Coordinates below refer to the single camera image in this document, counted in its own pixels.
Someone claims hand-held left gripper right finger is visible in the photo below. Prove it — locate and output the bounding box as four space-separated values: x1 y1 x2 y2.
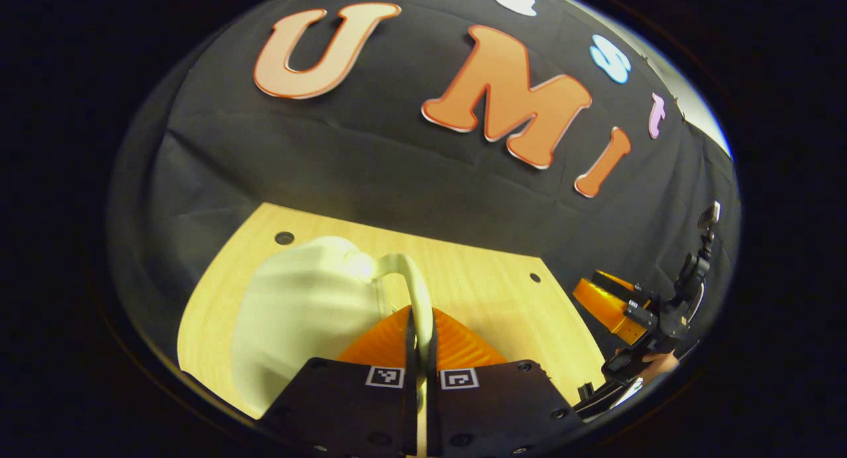
425 306 583 457

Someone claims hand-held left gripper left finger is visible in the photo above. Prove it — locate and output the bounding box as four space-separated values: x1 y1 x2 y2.
261 306 419 457

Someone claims pale yellow small suitcase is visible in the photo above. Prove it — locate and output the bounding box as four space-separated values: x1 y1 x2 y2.
230 236 435 419

